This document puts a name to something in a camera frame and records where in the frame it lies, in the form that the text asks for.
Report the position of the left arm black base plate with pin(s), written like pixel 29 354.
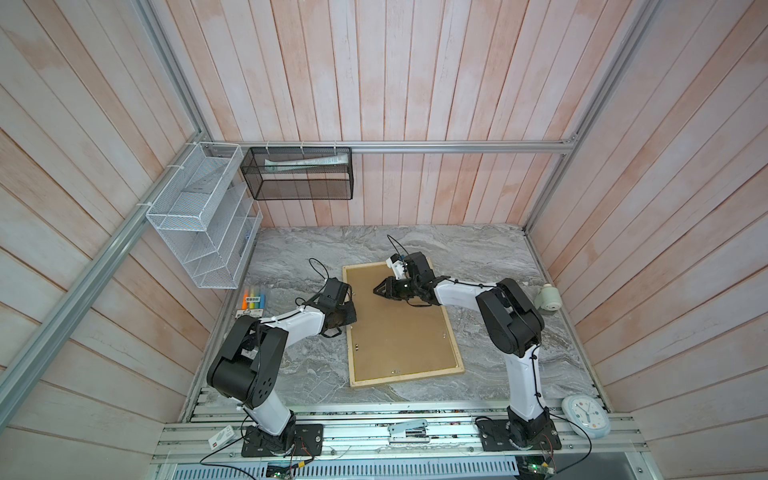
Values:
pixel 297 440

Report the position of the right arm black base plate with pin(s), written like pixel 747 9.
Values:
pixel 515 433

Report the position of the white wire mesh shelf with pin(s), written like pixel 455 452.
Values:
pixel 207 216

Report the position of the black wire mesh basket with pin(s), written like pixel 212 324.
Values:
pixel 296 186

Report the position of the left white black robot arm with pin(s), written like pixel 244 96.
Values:
pixel 247 364

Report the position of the grey stapler on rail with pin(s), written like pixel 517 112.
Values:
pixel 409 432

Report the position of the pack of coloured highlighters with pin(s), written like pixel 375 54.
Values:
pixel 252 303

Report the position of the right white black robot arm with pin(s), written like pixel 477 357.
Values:
pixel 513 324

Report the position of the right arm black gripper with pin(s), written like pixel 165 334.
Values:
pixel 389 285

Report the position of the white round clock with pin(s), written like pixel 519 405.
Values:
pixel 587 416

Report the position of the brown cardboard backing board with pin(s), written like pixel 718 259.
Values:
pixel 396 336

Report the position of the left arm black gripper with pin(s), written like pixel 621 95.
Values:
pixel 351 317

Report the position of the paper inside black basket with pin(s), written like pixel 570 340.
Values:
pixel 298 163

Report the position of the light wooden picture frame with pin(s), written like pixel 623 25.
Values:
pixel 354 372

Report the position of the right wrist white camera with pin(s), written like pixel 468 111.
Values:
pixel 398 266

